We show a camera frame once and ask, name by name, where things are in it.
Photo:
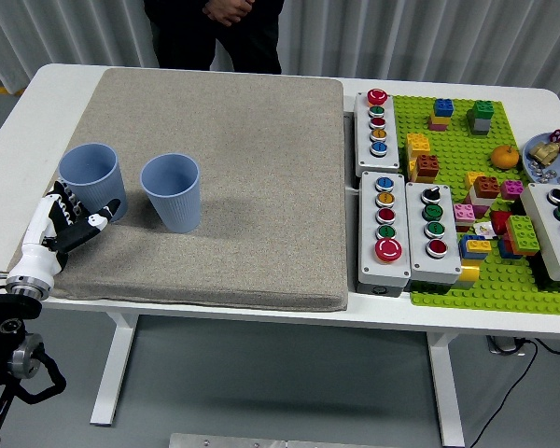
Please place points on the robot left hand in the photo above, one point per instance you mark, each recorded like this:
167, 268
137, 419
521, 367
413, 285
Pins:
37, 261

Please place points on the person's right hand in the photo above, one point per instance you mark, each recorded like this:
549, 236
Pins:
219, 13

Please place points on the person's left hand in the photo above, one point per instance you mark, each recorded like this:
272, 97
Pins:
242, 5

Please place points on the blue ribbed cup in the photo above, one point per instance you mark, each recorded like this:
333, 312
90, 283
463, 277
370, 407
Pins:
177, 210
98, 186

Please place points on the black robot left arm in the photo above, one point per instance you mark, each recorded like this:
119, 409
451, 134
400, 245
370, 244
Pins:
25, 359

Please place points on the person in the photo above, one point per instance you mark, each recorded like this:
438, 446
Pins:
191, 42

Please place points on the white table leg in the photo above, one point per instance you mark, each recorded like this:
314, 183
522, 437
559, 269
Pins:
114, 364
445, 387

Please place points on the small five-button control box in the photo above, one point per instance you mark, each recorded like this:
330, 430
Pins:
364, 140

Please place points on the grey-brown mat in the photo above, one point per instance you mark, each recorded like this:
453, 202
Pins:
261, 210

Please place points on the white curtain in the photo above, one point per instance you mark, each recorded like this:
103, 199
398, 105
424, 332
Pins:
448, 37

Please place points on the yellow toy brick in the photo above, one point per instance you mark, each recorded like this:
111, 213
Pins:
411, 170
469, 272
479, 246
417, 144
471, 179
441, 121

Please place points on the blue toy brick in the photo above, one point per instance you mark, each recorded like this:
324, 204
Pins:
443, 107
505, 251
464, 249

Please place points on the pink toy brick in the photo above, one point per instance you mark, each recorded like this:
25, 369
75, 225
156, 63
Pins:
464, 213
434, 126

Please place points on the brown toy brick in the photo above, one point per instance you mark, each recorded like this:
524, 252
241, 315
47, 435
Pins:
428, 167
486, 186

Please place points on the green toy brick baseplate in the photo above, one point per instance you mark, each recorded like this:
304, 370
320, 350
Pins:
452, 149

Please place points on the grey toy brick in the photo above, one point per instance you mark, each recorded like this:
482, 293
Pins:
480, 126

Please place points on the large five-button control box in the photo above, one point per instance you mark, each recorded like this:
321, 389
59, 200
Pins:
368, 252

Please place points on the orange fruit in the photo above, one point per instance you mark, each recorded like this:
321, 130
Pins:
505, 158

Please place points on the white toy brick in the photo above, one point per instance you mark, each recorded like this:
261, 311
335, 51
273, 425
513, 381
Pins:
480, 201

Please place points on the four-button control box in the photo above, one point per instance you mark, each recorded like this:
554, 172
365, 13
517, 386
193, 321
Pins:
543, 228
450, 233

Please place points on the magenta toy brick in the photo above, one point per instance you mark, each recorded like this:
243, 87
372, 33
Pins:
512, 189

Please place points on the red toy brick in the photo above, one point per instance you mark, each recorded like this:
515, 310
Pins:
499, 223

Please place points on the brass valve red handwheel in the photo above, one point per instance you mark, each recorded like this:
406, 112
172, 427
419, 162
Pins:
546, 153

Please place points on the large green toy brick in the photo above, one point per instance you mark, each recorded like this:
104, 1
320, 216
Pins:
522, 235

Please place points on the grey power adapter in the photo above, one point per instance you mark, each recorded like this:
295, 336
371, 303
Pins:
504, 344

